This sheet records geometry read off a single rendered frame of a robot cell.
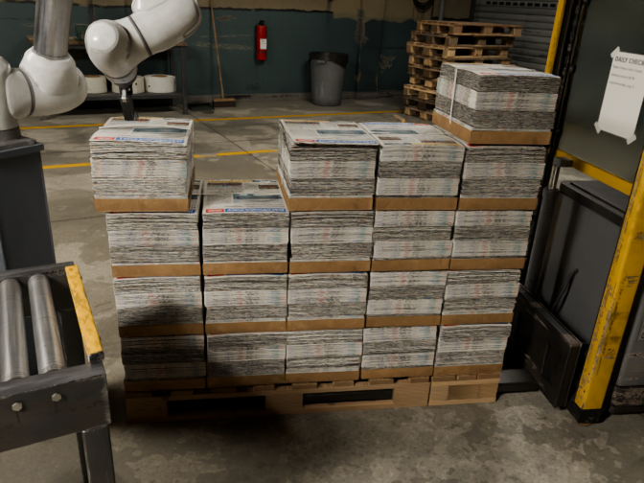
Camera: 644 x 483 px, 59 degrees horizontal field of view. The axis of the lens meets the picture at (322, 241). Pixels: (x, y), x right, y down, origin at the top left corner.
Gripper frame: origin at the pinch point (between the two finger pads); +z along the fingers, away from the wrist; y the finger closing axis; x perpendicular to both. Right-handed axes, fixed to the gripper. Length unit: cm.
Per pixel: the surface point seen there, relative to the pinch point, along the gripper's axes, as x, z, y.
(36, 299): -17, -30, 60
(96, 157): -11.3, 4.2, 18.5
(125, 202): -4.1, 10.4, 31.3
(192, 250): 16, 19, 46
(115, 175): -6.4, 7.4, 23.4
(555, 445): 147, 27, 120
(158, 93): -61, 576, -187
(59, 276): -16, -16, 54
